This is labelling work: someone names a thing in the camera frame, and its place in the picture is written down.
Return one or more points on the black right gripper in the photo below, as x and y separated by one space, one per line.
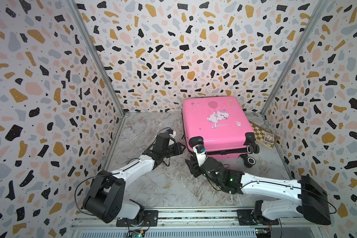
195 166

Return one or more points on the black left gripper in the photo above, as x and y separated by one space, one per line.
178 147

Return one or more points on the pink hard-shell kids suitcase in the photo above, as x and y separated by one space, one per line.
221 126

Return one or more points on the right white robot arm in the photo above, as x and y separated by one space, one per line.
298 198

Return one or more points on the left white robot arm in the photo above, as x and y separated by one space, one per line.
105 198

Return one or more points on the wooden chess board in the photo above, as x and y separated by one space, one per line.
259 135

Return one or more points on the small card box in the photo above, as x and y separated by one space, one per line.
269 138

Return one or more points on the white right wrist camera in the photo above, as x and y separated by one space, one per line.
200 153

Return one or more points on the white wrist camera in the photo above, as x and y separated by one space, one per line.
171 132
200 153

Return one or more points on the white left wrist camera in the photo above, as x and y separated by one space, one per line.
171 132

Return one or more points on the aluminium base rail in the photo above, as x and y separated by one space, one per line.
195 222

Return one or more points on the left aluminium corner post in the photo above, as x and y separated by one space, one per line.
71 5

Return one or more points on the aluminium corner post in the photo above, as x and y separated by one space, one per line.
71 5
318 11

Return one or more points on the right aluminium corner post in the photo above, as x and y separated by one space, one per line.
318 11

